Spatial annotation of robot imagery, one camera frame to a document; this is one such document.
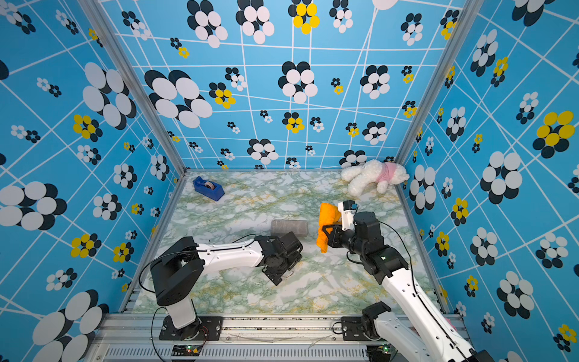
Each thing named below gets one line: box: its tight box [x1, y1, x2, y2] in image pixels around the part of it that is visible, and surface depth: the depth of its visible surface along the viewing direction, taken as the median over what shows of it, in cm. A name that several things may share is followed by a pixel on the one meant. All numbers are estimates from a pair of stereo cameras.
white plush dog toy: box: [340, 159, 410, 197], surface depth 110 cm
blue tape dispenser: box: [193, 175, 226, 202], surface depth 109 cm
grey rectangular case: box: [270, 219, 309, 237], surface depth 98 cm
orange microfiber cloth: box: [315, 202, 342, 254], surface depth 75 cm
